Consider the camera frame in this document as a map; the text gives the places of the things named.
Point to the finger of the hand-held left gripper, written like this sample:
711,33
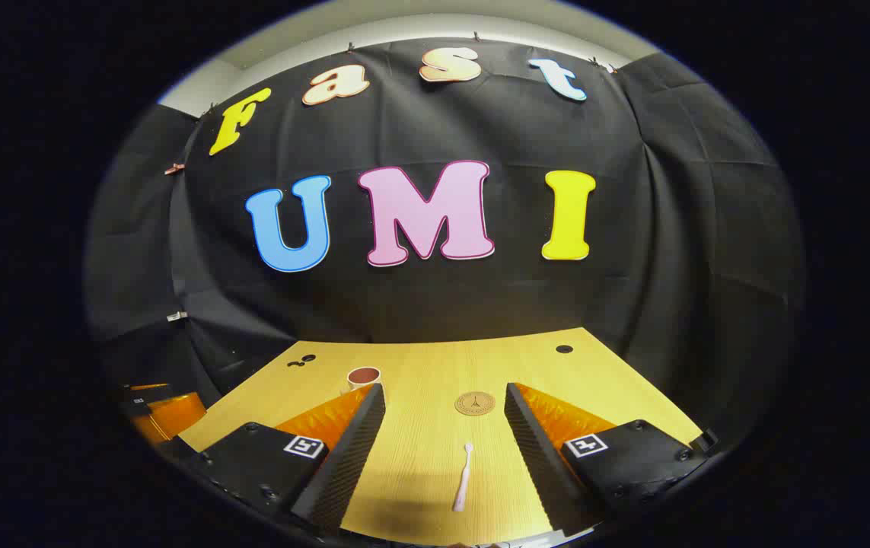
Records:
176,415

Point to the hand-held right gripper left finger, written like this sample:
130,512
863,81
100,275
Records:
351,457

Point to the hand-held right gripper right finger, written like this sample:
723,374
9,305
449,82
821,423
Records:
533,449

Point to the round cork coaster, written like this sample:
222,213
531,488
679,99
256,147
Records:
475,403

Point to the pink toothbrush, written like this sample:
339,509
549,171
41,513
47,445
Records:
463,483

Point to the beige cup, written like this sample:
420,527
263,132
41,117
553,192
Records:
364,377

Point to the wooden desktop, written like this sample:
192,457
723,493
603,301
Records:
434,380

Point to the black backdrop cloth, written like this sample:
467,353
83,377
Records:
495,297

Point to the copper cloth clip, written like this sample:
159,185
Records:
174,168

